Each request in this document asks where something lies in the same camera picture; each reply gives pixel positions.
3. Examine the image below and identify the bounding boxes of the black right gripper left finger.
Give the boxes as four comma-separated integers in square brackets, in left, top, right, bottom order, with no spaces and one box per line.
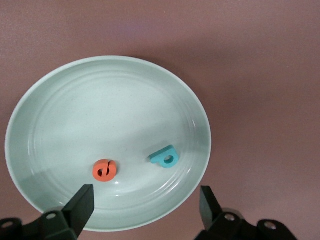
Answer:
[0,183,96,240]

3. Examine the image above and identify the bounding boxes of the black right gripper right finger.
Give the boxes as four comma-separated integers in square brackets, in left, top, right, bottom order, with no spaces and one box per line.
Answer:
[194,185,300,240]

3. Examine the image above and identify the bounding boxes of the orange foam letter e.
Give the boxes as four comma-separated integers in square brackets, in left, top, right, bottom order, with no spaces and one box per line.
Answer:
[92,159,117,183]

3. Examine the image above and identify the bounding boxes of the teal foam letter p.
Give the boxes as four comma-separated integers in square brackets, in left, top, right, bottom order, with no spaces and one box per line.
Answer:
[147,144,178,169]

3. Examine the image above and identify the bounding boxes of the light green plate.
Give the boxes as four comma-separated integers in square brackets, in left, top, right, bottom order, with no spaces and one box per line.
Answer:
[4,55,213,232]

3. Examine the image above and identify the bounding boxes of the brown table cover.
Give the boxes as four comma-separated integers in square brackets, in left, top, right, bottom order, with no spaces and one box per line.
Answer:
[0,0,320,240]

